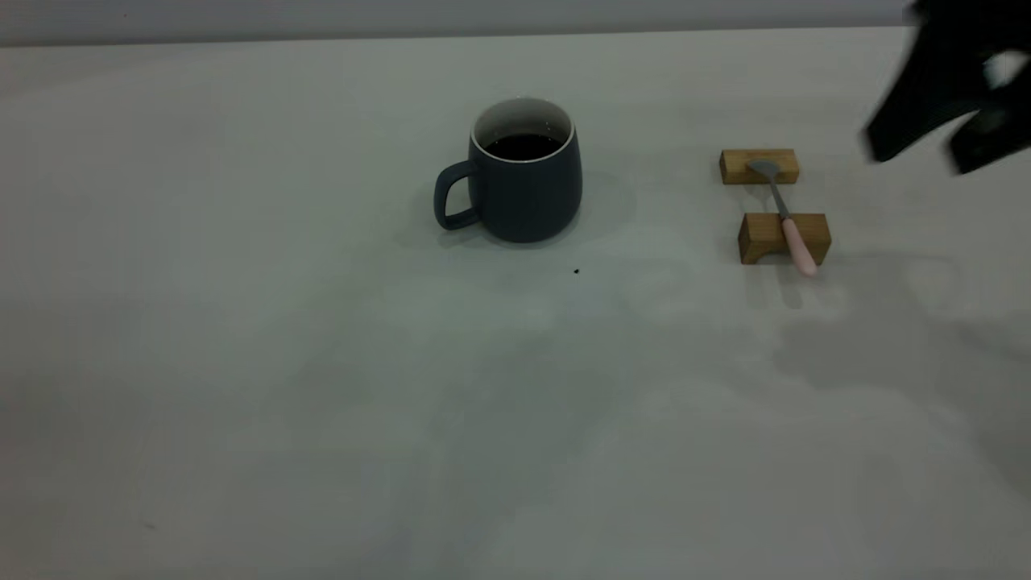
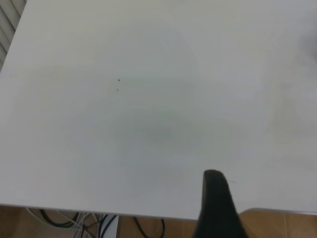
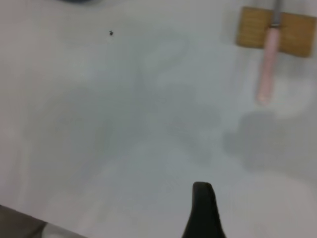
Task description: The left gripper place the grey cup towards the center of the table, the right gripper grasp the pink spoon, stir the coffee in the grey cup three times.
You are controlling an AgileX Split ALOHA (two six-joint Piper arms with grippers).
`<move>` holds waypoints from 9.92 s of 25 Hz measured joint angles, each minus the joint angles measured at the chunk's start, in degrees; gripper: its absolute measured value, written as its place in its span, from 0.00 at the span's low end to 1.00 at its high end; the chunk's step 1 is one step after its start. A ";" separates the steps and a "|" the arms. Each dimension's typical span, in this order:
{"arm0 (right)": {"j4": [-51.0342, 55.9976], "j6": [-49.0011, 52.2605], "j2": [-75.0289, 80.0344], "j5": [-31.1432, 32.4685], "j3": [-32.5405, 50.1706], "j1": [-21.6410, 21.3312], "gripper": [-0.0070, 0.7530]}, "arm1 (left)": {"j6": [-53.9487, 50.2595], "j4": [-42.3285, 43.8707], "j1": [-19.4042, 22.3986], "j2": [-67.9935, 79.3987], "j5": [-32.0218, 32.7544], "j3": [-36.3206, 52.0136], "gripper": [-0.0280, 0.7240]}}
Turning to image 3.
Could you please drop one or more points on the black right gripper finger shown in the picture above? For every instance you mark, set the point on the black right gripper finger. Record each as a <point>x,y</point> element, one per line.
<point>204,215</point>

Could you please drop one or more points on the grey ceramic coffee cup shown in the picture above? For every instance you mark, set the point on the grey ceramic coffee cup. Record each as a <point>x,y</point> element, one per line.
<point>79,1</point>

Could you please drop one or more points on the arched wooden block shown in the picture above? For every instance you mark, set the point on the arched wooden block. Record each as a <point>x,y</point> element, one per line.
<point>250,27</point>

